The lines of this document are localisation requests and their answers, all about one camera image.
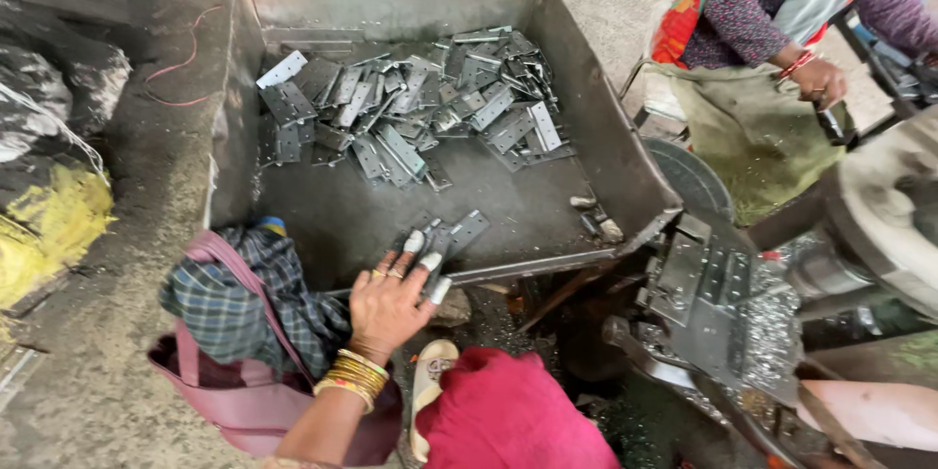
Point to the blue plaid cloth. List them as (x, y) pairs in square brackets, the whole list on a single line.
[(234, 300)]

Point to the person's left hand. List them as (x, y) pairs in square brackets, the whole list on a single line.
[(385, 311)]

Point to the steel drilling jig machine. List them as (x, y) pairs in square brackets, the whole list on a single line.
[(696, 300)]

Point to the white sandal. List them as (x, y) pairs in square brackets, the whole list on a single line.
[(429, 374)]

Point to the pile of grey metal hinges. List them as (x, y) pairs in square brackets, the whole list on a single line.
[(410, 102)]

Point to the large steel tray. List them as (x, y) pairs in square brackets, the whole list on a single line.
[(352, 220)]

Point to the small metal scraps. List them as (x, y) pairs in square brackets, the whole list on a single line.
[(597, 223)]

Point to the stack of gold bangles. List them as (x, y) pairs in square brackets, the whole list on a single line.
[(354, 377)]

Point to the heap of metal shavings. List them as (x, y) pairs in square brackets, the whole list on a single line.
[(773, 322)]

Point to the grey stone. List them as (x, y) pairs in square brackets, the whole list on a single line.
[(451, 308)]

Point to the person's red clothing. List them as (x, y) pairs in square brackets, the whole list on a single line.
[(505, 418)]

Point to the white black yellow sack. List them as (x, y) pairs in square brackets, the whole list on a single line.
[(44, 183)]

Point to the round dark metal disc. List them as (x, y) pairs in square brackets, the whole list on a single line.
[(692, 176)]

